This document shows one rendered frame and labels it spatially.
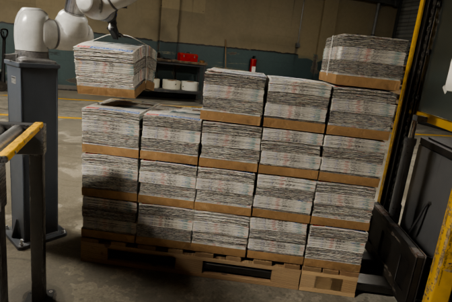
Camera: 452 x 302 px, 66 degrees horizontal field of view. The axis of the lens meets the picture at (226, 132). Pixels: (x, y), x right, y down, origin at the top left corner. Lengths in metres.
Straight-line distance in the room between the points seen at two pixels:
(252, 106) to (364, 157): 0.58
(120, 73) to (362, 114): 1.14
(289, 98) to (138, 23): 6.91
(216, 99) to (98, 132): 0.60
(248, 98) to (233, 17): 7.11
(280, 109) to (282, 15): 7.57
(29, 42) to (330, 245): 1.82
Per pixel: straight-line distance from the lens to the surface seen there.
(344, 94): 1.68
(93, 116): 1.79
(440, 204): 2.17
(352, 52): 1.68
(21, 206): 2.25
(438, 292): 1.95
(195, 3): 8.51
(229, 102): 1.63
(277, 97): 1.63
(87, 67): 1.79
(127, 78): 1.72
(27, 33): 2.05
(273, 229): 1.82
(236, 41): 8.70
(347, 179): 1.77
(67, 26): 2.10
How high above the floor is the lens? 1.15
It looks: 13 degrees down
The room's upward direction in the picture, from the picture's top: 6 degrees clockwise
